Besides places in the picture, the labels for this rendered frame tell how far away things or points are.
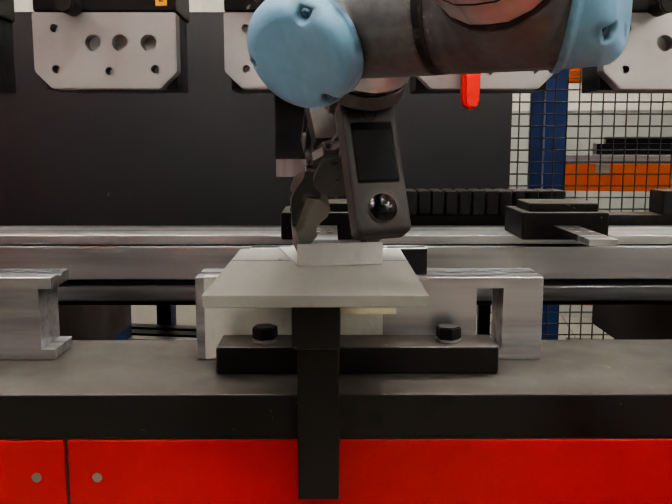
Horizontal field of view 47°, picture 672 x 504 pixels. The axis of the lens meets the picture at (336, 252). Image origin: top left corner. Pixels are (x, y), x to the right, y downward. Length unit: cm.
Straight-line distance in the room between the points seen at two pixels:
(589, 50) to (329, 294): 28
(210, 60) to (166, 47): 55
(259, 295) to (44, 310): 39
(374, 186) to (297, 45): 19
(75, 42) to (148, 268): 39
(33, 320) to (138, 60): 31
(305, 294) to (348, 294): 3
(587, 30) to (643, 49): 47
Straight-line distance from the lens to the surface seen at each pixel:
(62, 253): 118
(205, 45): 140
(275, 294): 61
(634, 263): 120
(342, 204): 107
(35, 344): 94
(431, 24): 45
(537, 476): 82
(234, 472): 80
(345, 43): 46
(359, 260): 75
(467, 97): 81
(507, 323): 89
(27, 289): 93
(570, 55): 44
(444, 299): 87
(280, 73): 49
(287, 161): 88
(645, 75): 90
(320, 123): 69
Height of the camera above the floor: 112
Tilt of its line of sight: 8 degrees down
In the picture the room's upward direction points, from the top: straight up
